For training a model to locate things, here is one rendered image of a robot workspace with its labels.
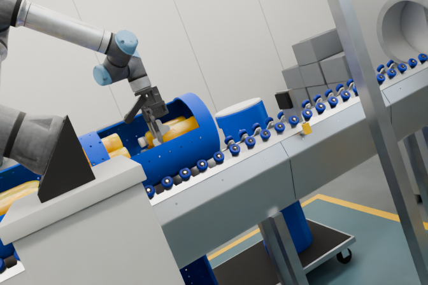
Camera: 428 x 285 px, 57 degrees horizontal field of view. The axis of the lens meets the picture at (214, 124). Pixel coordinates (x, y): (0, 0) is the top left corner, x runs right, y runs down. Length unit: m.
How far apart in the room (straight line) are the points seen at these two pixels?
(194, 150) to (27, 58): 3.60
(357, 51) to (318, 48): 2.95
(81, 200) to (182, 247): 0.71
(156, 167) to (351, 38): 0.86
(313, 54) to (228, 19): 1.42
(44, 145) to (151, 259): 0.36
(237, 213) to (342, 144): 0.57
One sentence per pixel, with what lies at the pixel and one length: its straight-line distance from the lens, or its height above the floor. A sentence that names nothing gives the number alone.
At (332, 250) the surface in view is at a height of 0.15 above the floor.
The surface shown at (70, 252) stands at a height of 1.03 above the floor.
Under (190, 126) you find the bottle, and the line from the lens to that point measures 1.52.
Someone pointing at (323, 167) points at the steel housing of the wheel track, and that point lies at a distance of 1.82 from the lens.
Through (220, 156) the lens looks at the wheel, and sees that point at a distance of 1.55.
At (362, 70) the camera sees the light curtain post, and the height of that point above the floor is 1.08.
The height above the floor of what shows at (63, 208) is 1.13.
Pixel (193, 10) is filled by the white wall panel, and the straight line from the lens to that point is 5.28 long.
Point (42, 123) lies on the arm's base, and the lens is 1.03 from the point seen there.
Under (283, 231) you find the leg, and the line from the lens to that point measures 1.75.
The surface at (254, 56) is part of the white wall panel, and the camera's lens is 5.48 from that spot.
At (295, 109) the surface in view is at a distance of 1.79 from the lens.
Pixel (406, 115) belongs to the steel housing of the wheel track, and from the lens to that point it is 2.14.
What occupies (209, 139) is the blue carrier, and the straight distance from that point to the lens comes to 1.50.
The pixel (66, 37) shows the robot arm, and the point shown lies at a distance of 1.32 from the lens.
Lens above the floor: 1.30
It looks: 8 degrees down
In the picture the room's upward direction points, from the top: 21 degrees counter-clockwise
